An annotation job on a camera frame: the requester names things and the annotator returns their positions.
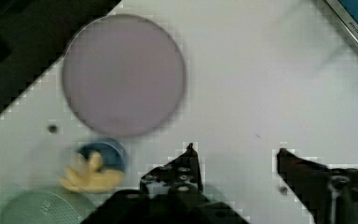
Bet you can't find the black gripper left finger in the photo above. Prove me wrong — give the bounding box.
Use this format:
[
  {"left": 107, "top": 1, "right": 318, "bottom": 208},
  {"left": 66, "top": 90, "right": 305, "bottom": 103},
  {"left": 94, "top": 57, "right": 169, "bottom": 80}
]
[{"left": 80, "top": 145, "right": 249, "bottom": 224}]

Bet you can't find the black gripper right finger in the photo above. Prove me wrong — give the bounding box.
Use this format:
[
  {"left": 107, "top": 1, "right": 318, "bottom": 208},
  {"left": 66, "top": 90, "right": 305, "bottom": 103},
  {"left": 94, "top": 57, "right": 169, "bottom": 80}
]
[{"left": 277, "top": 148, "right": 358, "bottom": 224}]

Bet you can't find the yellow toy banana bunch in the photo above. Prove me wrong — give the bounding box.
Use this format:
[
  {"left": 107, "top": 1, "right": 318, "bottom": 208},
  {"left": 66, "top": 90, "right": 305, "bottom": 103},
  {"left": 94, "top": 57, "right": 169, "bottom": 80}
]
[{"left": 59, "top": 152, "right": 125, "bottom": 193}]

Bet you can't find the green perforated colander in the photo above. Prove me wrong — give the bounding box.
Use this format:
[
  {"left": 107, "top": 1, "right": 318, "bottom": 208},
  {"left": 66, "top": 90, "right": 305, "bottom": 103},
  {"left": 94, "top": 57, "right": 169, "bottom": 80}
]
[{"left": 0, "top": 187, "right": 96, "bottom": 224}]

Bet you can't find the round lilac plate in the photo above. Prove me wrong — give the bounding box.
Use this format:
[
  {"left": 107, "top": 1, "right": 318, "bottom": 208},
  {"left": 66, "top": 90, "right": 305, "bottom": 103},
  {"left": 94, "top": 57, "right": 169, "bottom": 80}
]
[{"left": 62, "top": 14, "right": 186, "bottom": 137}]

